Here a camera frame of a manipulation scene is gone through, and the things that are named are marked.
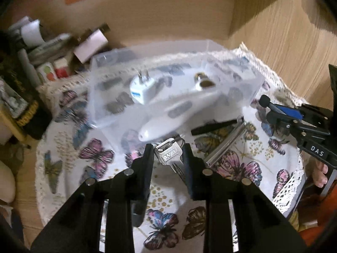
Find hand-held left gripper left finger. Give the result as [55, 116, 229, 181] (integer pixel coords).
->
[32, 144, 154, 253]

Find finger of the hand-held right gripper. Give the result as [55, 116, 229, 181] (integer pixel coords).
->
[259, 96, 304, 121]
[266, 110, 331, 140]

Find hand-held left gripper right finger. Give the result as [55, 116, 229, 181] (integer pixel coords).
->
[182, 143, 309, 253]

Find silver keys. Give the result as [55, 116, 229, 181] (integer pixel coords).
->
[153, 138, 188, 181]

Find clear plastic container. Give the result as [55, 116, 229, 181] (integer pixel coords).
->
[89, 39, 264, 144]

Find silver metal bar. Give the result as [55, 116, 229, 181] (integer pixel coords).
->
[203, 122, 248, 165]

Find white elongated handheld device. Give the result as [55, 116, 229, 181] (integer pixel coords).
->
[138, 87, 220, 143]

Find butterfly print tablecloth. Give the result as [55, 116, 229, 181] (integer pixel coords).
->
[35, 42, 309, 253]

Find white plug adapter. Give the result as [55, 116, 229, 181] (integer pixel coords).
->
[130, 70, 154, 105]

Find small brown bottle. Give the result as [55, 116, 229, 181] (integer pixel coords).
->
[194, 72, 216, 90]

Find red and white small box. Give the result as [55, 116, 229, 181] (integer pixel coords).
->
[37, 57, 72, 83]

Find dark bottle with white label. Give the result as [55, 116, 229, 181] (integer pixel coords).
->
[72, 23, 111, 64]

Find dark box with yellow trim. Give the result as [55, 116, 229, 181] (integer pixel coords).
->
[0, 54, 53, 141]

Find grey tube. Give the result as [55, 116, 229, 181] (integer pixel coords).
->
[16, 48, 40, 88]

